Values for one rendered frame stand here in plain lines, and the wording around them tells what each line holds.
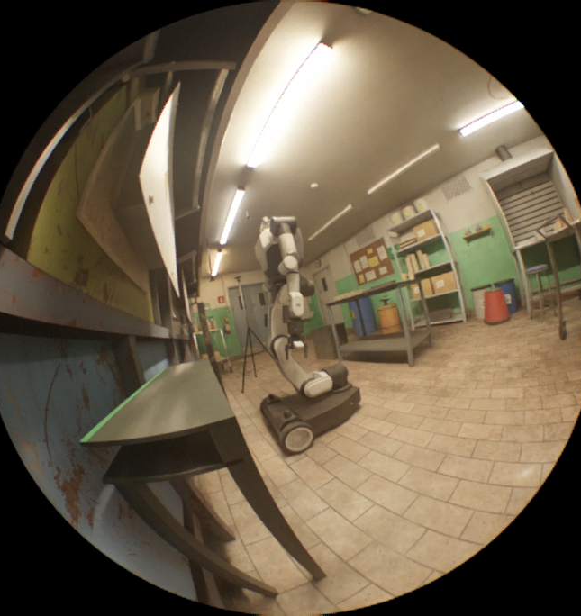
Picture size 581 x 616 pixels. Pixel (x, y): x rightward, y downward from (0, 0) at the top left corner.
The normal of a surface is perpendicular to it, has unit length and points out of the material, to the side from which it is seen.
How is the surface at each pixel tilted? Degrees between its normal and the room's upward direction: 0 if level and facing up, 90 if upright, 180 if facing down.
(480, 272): 90
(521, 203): 90
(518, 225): 90
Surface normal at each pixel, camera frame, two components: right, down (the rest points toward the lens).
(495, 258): -0.86, 0.18
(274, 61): 0.23, 0.97
